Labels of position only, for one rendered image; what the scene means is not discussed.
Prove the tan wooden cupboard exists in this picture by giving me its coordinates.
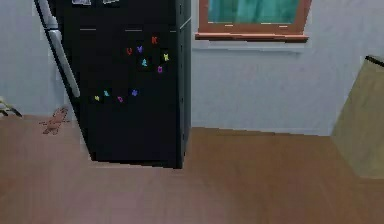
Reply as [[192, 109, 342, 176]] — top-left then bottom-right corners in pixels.
[[330, 55, 384, 180]]

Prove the black fridge with magnets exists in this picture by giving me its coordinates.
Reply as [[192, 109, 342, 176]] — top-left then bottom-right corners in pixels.
[[33, 0, 193, 170]]

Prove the short grey fridge handle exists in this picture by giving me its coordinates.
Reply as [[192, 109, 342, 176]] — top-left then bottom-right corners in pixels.
[[35, 0, 60, 30]]

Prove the brown toy on floor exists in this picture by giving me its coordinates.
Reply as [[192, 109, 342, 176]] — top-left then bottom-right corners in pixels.
[[38, 106, 70, 136]]

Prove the brown framed window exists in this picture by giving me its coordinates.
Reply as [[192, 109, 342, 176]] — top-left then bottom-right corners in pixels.
[[194, 0, 313, 43]]

